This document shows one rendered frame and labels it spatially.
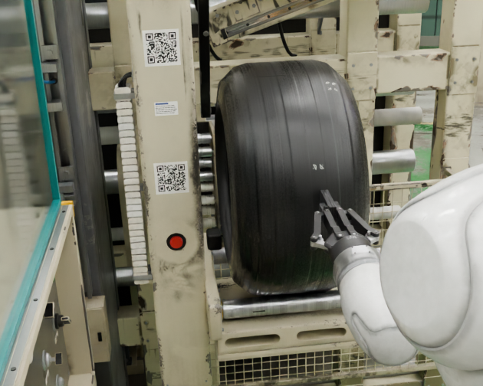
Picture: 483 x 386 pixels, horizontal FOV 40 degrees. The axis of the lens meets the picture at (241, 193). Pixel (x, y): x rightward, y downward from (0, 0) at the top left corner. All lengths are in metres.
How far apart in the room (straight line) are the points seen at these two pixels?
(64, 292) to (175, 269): 0.35
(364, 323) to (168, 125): 0.68
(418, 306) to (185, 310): 1.25
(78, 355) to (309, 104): 0.70
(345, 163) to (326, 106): 0.13
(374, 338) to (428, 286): 0.56
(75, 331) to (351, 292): 0.60
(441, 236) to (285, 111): 0.99
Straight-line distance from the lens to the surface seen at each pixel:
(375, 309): 1.00
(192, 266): 1.60
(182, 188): 1.51
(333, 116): 1.40
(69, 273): 1.33
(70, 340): 1.40
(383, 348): 0.99
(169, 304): 1.65
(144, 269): 1.61
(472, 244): 0.42
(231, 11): 1.83
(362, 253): 1.11
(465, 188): 0.45
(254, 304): 1.58
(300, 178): 1.35
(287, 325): 1.60
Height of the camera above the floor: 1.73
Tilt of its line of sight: 22 degrees down
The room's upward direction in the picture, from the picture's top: 2 degrees counter-clockwise
